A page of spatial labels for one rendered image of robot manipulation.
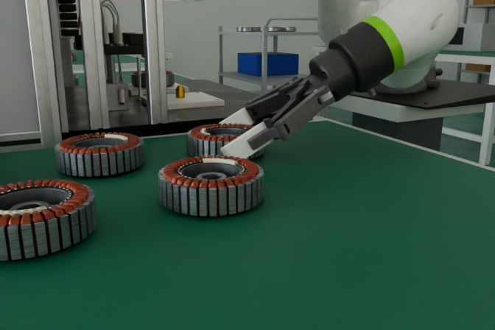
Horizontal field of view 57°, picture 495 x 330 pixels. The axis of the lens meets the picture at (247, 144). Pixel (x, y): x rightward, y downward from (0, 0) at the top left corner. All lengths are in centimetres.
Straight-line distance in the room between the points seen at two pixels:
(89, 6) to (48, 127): 20
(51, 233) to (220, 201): 15
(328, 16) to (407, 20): 60
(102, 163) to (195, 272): 26
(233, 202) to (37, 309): 20
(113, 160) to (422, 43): 46
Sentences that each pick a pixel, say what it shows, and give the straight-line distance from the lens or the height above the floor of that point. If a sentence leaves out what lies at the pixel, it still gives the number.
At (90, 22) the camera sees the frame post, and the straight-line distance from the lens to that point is 78.
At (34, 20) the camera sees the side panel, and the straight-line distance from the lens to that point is 75.
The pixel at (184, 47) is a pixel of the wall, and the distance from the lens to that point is 661.
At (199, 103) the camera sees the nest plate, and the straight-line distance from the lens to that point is 96.
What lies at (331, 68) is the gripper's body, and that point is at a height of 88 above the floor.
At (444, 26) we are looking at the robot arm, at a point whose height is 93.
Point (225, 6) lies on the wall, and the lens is 682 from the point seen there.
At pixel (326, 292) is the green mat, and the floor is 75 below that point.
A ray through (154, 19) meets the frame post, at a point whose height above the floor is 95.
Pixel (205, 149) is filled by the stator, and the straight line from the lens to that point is 63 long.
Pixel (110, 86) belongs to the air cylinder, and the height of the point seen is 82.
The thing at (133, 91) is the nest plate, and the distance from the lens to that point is 117.
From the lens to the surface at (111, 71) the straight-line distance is 96.
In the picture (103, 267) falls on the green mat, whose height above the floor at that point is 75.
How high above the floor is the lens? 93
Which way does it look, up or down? 14 degrees down
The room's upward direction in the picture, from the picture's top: straight up
